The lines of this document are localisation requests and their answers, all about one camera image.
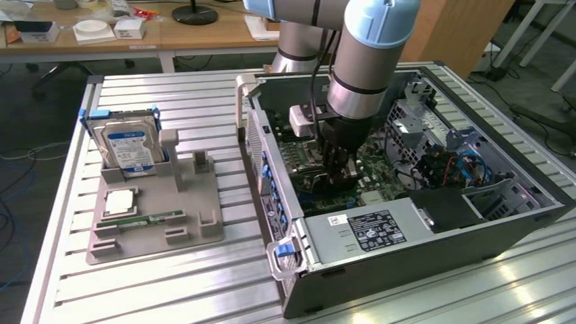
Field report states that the hard disk with blue label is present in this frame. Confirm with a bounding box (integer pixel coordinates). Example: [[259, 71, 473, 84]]
[[88, 116, 159, 179]]

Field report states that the metal disk bay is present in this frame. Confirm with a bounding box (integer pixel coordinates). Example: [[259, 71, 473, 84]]
[[461, 178, 541, 220]]

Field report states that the metal disk bay bracket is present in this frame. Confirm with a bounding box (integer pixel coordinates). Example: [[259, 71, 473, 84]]
[[395, 117, 428, 136]]

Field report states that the black plastic air duct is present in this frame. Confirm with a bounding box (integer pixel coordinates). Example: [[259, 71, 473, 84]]
[[409, 187, 488, 234]]

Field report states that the white box with dark lid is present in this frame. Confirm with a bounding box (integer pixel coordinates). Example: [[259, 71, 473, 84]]
[[12, 20, 60, 44]]

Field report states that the black open PC case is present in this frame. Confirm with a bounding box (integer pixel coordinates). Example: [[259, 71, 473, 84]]
[[233, 65, 576, 320]]

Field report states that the small white carton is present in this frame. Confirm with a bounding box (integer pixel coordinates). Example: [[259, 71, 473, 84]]
[[112, 18, 145, 40]]

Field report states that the perforated metal drive cage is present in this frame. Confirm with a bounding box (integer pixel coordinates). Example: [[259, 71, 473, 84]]
[[385, 71, 487, 190]]

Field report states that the green RAM stick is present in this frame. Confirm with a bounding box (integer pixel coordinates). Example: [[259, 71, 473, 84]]
[[96, 211, 185, 230]]

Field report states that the white table frame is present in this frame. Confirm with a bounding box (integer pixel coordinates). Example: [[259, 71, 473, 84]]
[[492, 0, 576, 92]]

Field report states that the white booklet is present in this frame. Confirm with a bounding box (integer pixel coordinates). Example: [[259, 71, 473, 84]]
[[244, 15, 283, 41]]

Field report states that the grey power supply unit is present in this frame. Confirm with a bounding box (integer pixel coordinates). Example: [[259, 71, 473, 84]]
[[303, 197, 436, 266]]

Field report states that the wooden desk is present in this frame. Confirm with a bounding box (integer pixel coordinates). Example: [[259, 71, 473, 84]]
[[0, 0, 163, 65], [159, 0, 281, 74]]

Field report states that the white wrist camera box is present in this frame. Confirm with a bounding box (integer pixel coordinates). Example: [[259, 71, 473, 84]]
[[289, 104, 325, 138]]

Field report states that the blue disk caddy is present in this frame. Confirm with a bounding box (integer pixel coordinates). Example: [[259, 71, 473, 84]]
[[79, 105, 164, 169]]

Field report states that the silver chipset heatsink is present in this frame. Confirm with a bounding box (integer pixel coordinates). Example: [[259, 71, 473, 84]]
[[359, 191, 389, 205]]

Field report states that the green motherboard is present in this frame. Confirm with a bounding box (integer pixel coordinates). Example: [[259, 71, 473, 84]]
[[264, 114, 415, 217]]

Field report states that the white round plastic part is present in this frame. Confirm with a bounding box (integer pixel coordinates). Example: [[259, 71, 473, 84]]
[[72, 19, 117, 45]]

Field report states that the black power cable bundle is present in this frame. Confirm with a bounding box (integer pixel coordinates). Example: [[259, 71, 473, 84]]
[[416, 151, 456, 188]]

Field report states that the grey parts rack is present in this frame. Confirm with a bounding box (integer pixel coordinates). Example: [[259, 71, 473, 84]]
[[84, 128, 225, 266]]

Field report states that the wooden cabinet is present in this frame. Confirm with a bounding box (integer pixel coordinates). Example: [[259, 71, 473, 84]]
[[397, 0, 516, 74]]

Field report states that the blue wire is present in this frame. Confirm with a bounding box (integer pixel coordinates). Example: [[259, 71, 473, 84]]
[[453, 150, 492, 188]]

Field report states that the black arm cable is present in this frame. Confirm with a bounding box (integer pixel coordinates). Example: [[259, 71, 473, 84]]
[[309, 28, 343, 142]]

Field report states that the silver CPU chip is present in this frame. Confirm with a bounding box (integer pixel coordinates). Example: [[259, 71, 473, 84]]
[[101, 190, 139, 216]]

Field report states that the black round lamp base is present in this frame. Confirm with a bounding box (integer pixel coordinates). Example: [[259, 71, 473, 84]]
[[172, 0, 220, 25]]

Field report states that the black power adapter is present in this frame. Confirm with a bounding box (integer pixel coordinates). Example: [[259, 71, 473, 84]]
[[484, 67, 511, 82]]

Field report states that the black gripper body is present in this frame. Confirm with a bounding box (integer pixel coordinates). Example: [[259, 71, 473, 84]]
[[315, 114, 372, 160]]

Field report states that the white device with red button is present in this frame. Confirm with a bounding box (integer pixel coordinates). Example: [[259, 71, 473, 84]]
[[476, 42, 503, 74]]

